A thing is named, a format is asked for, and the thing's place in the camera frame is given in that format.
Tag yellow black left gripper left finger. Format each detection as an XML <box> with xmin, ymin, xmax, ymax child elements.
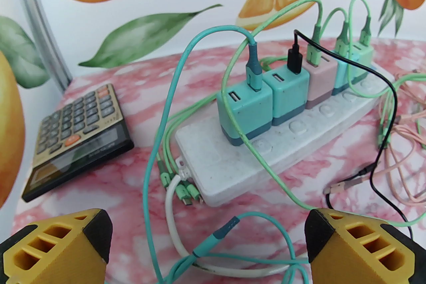
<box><xmin>0</xmin><ymin>208</ymin><xmax>113</xmax><ymax>284</ymax></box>

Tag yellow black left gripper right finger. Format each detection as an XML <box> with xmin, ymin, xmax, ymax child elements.
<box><xmin>305</xmin><ymin>208</ymin><xmax>426</xmax><ymax>284</ymax></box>

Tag white power strip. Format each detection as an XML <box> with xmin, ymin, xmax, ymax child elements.
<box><xmin>175</xmin><ymin>68</ymin><xmax>396</xmax><ymax>207</ymax></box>

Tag teal USB wall charger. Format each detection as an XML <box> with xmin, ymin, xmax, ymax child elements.
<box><xmin>216</xmin><ymin>78</ymin><xmax>274</xmax><ymax>147</ymax></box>
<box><xmin>262</xmin><ymin>65</ymin><xmax>311</xmax><ymax>127</ymax></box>

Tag light blue USB wall charger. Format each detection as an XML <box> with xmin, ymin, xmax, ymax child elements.
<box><xmin>332</xmin><ymin>50</ymin><xmax>361</xmax><ymax>97</ymax></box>

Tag pink USB wall charger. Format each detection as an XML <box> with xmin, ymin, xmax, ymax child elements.
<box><xmin>305</xmin><ymin>55</ymin><xmax>339</xmax><ymax>110</ymax></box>

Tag mint green USB wall charger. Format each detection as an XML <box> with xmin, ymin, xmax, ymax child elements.
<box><xmin>351</xmin><ymin>41</ymin><xmax>375</xmax><ymax>83</ymax></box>

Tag black gold calculator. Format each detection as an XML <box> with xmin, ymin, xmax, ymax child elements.
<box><xmin>22</xmin><ymin>84</ymin><xmax>134</xmax><ymax>203</ymax></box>

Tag white power strip cord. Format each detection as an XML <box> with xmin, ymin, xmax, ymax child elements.
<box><xmin>165</xmin><ymin>159</ymin><xmax>312</xmax><ymax>278</ymax></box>

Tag pink USB cable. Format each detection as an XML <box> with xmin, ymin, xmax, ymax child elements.
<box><xmin>379</xmin><ymin>70</ymin><xmax>426</xmax><ymax>206</ymax></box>

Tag black USB cable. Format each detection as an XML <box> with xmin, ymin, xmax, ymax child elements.
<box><xmin>287</xmin><ymin>30</ymin><xmax>415</xmax><ymax>238</ymax></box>

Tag teal USB cable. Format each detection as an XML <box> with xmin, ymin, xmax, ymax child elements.
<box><xmin>142</xmin><ymin>26</ymin><xmax>310</xmax><ymax>284</ymax></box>

